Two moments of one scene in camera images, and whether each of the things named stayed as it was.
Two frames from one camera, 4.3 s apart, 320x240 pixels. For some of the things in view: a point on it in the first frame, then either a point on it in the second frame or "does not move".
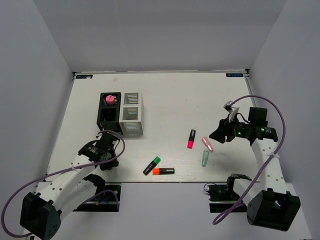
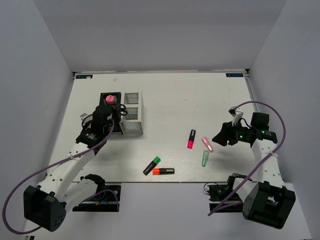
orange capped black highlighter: x=160 y=171 does not move
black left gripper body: x=112 y=154 → x=106 y=130
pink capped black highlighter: x=190 y=142 does not move
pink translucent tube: x=207 y=144 does not move
